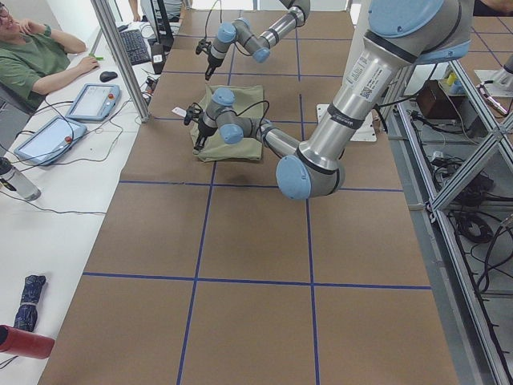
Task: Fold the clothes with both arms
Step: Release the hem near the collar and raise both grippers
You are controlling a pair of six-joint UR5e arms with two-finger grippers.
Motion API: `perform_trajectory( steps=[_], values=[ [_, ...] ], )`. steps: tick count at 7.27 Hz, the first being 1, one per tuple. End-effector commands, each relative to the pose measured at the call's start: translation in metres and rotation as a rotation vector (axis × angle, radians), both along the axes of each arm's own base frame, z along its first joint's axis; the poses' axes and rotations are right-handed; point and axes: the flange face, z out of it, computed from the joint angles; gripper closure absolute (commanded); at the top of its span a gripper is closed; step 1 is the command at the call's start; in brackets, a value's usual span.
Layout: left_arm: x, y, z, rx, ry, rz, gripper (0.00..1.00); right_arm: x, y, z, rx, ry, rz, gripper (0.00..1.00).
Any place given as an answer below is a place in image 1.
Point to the olive green long-sleeve shirt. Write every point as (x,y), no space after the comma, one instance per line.
(238,112)

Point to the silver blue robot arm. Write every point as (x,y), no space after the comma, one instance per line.
(399,34)
(258,47)

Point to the red metal bottle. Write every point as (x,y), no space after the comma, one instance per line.
(24,343)

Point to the teach pendant tablet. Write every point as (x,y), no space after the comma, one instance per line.
(94,103)
(51,141)

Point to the black computer mouse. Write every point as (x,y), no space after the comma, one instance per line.
(107,76)

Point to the folded navy umbrella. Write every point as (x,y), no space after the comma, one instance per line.
(27,314)

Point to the upper teach pendant tablet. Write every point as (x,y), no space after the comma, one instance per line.
(94,103)

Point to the clear grey water bottle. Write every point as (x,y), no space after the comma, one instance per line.
(15,181)

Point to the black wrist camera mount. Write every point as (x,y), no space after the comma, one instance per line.
(193,113)
(203,46)

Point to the aluminium frame post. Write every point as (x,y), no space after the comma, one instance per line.
(107,23)

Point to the person in green shirt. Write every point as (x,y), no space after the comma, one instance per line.
(34,58)

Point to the lower teach pendant tablet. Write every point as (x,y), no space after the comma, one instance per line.
(51,141)

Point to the black computer keyboard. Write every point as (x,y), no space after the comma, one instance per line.
(135,46)

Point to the white paper garment tag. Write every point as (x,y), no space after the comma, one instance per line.
(179,111)

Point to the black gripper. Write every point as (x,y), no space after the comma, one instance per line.
(212,63)
(204,132)

